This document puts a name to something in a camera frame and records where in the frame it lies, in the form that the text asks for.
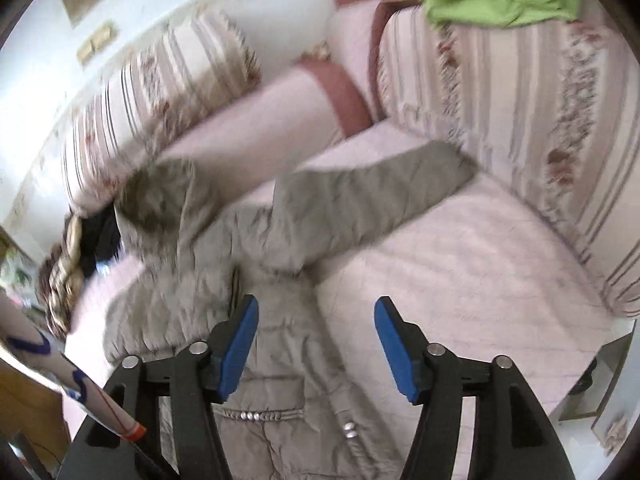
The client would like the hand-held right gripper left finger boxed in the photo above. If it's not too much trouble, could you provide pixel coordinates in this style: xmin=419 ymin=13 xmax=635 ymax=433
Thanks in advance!
xmin=57 ymin=294 xmax=261 ymax=480

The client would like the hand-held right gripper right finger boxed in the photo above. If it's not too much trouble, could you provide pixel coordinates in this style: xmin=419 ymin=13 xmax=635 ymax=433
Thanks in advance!
xmin=374 ymin=296 xmax=576 ymax=480

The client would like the grey puffer jacket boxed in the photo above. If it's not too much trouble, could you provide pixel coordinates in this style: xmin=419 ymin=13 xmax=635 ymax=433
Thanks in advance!
xmin=102 ymin=140 xmax=478 ymax=480

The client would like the pink quilted sofa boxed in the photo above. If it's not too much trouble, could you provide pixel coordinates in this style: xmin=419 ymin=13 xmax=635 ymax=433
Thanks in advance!
xmin=65 ymin=0 xmax=631 ymax=461

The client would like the beige patterned cloth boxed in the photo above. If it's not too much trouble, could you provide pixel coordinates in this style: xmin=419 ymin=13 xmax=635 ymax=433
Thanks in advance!
xmin=37 ymin=212 xmax=86 ymax=336

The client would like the white side table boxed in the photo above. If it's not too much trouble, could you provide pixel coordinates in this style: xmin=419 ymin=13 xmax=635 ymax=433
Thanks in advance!
xmin=552 ymin=320 xmax=638 ymax=456

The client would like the wooden cabinet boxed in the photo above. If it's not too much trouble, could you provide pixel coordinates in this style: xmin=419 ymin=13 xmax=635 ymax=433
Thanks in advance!
xmin=0 ymin=225 xmax=71 ymax=466

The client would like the striped floral sofa cushion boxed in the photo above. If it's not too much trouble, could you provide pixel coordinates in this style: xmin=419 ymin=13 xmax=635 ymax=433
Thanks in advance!
xmin=375 ymin=2 xmax=640 ymax=318
xmin=62 ymin=10 xmax=263 ymax=211

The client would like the white cable with blue marks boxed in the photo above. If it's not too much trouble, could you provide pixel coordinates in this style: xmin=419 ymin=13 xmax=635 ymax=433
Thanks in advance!
xmin=0 ymin=287 xmax=147 ymax=443

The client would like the wall switch plate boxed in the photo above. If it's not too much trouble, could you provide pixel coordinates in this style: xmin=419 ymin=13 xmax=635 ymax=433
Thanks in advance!
xmin=76 ymin=20 xmax=118 ymax=66

